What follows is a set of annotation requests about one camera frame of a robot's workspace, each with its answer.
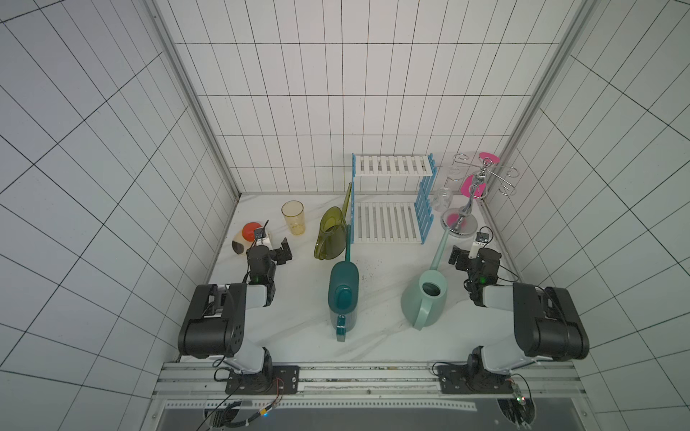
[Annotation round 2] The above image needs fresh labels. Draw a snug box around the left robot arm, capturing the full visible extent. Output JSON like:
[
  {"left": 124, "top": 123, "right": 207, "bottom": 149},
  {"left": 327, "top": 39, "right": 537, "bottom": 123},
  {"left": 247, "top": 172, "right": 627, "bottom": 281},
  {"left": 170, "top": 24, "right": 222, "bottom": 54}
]
[{"left": 178, "top": 240, "right": 292, "bottom": 393}]

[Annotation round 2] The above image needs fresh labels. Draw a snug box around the mint green watering can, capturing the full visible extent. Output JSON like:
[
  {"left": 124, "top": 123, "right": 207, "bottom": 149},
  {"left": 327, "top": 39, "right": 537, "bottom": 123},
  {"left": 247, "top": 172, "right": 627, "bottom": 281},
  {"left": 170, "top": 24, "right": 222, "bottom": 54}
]
[{"left": 401, "top": 228, "right": 449, "bottom": 330}]

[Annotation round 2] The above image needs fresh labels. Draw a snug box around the aluminium mounting rail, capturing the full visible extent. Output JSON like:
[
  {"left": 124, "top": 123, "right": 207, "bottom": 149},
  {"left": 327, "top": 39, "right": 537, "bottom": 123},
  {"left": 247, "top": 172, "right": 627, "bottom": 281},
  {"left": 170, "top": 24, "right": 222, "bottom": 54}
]
[{"left": 154, "top": 362, "right": 585, "bottom": 400}]

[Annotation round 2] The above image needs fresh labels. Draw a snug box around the olive green watering can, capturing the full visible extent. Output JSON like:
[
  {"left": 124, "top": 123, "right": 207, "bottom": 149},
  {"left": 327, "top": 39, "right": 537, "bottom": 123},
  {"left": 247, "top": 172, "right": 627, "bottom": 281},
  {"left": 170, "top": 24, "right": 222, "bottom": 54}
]
[{"left": 314, "top": 183, "right": 352, "bottom": 260}]

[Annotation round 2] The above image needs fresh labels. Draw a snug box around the beige toy with red ball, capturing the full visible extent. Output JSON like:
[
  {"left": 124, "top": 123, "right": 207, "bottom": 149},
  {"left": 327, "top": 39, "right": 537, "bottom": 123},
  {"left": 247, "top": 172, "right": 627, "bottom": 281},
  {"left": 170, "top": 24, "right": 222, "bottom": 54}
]
[{"left": 231, "top": 222, "right": 264, "bottom": 255}]

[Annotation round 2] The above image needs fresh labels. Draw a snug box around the yellow translucent plastic cup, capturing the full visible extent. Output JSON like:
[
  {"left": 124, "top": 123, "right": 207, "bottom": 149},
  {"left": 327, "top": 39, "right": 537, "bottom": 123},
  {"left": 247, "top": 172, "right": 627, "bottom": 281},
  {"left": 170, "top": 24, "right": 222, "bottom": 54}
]
[{"left": 281, "top": 200, "right": 305, "bottom": 236}]

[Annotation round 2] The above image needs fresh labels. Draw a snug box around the dark teal watering can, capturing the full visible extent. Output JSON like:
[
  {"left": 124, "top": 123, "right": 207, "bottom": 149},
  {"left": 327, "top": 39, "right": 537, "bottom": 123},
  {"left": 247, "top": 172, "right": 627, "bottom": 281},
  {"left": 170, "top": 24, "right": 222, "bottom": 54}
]
[{"left": 328, "top": 226, "right": 359, "bottom": 342}]

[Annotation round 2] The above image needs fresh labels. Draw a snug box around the white and blue shelf rack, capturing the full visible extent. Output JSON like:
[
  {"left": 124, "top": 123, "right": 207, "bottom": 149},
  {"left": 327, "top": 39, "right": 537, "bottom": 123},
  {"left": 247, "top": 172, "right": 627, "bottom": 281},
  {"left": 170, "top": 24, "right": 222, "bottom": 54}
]
[{"left": 350, "top": 154, "right": 438, "bottom": 244}]

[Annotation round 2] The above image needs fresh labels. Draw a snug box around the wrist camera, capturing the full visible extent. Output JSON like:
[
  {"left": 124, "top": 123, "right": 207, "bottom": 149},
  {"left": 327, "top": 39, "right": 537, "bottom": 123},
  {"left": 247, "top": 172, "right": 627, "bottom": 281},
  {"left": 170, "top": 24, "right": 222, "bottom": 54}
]
[
  {"left": 468, "top": 231, "right": 492, "bottom": 260},
  {"left": 253, "top": 226, "right": 271, "bottom": 249}
]

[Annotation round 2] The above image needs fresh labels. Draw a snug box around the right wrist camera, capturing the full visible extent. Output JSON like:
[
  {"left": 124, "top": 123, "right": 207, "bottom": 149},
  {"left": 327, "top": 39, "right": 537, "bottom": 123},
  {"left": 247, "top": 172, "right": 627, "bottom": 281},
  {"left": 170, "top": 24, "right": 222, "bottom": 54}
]
[{"left": 468, "top": 231, "right": 492, "bottom": 260}]

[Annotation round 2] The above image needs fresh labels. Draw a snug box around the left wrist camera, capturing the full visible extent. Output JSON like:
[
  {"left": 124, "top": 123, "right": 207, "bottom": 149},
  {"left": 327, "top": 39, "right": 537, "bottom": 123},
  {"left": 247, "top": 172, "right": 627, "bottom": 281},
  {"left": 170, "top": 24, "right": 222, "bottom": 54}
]
[{"left": 253, "top": 226, "right": 271, "bottom": 249}]

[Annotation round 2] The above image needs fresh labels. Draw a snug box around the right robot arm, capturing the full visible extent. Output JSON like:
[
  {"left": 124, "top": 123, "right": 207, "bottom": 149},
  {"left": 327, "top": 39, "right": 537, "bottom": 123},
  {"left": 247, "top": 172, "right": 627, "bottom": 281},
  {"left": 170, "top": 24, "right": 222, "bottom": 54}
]
[{"left": 447, "top": 246, "right": 589, "bottom": 393}]

